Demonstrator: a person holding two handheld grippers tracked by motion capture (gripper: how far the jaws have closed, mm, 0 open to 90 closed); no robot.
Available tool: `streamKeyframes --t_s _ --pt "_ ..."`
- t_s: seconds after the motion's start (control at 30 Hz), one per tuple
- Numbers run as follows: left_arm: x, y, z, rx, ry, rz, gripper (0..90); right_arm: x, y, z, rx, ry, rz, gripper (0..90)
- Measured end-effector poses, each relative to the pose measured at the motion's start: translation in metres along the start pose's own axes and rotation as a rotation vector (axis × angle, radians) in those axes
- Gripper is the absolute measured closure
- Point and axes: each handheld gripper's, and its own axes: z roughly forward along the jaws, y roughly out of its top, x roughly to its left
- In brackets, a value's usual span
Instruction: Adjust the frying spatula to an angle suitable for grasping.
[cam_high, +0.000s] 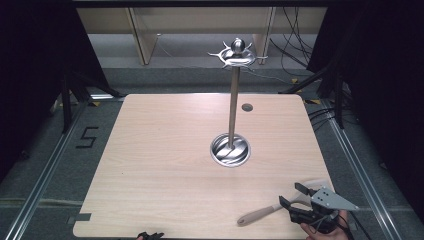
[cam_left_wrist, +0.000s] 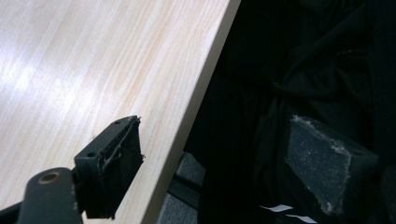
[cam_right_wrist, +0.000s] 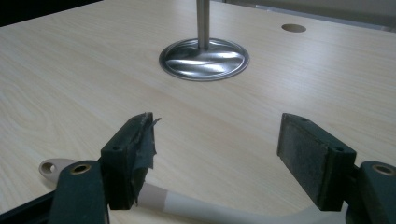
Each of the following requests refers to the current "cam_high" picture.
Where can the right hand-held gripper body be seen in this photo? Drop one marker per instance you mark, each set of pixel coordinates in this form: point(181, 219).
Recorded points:
point(330, 200)

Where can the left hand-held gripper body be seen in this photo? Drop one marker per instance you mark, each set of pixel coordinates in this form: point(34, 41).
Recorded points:
point(150, 235)

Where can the stainless steel utensil stand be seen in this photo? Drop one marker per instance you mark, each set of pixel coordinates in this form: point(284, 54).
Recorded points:
point(233, 100)

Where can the person's right hand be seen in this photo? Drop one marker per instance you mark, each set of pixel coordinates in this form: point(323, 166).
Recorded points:
point(325, 235)

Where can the black tape strip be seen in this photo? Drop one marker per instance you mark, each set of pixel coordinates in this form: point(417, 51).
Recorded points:
point(80, 218)

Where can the black metal stand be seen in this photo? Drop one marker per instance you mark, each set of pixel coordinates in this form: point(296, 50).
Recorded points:
point(338, 96)
point(67, 100)

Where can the dark curtain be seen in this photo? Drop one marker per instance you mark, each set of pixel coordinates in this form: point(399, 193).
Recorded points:
point(383, 83)
point(36, 66)

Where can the beige wooden cabinet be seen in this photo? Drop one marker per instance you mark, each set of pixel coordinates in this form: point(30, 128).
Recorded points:
point(200, 20)

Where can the aluminium floor rail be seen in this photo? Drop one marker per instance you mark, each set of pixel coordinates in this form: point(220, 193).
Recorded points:
point(360, 173)
point(43, 173)

